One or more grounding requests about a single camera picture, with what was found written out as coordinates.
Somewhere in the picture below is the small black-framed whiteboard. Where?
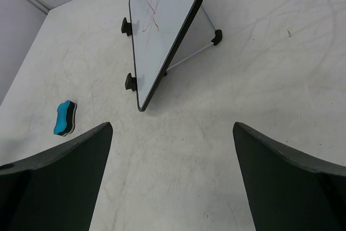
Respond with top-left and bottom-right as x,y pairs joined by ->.
121,0 -> 204,112

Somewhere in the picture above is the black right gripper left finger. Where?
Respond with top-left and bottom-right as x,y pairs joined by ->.
1,122 -> 113,230

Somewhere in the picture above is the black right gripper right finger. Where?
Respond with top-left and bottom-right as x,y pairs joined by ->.
233,122 -> 345,230

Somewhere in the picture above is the blue foam whiteboard eraser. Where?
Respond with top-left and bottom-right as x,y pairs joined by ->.
54,100 -> 77,136

